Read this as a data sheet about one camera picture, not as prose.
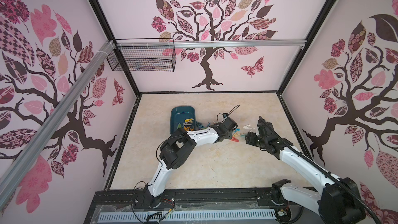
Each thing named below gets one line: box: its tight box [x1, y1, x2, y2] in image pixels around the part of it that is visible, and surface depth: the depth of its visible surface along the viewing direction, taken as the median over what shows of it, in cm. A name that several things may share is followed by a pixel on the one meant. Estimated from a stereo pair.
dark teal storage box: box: [169, 105, 196, 136], surface depth 105 cm
